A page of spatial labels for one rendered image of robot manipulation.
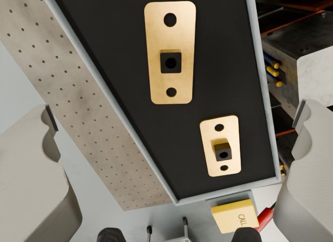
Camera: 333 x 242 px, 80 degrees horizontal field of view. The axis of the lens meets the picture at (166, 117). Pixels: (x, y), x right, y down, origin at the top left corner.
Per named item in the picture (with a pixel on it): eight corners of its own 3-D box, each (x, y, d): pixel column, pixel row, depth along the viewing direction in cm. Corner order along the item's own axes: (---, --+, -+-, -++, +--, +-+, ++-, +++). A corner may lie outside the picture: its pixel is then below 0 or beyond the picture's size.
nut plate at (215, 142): (240, 170, 24) (243, 178, 23) (208, 175, 25) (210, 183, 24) (237, 112, 20) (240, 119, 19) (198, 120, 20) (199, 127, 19)
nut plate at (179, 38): (191, 101, 19) (192, 108, 18) (151, 102, 19) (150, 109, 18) (195, 0, 15) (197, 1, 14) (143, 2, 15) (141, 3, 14)
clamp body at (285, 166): (268, 101, 71) (342, 186, 41) (235, 111, 74) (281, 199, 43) (265, 83, 68) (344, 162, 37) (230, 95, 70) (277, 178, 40)
